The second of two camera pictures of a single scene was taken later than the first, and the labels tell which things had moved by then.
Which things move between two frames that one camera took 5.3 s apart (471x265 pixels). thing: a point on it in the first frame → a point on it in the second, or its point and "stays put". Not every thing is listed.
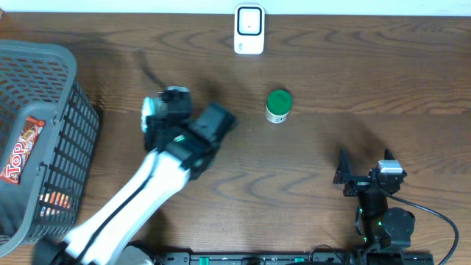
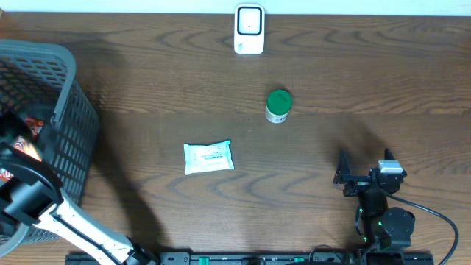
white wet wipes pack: (151, 107) → (215, 157)
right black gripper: (343, 175) stays put
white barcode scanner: (249, 28) stays put
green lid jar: (278, 105) stays put
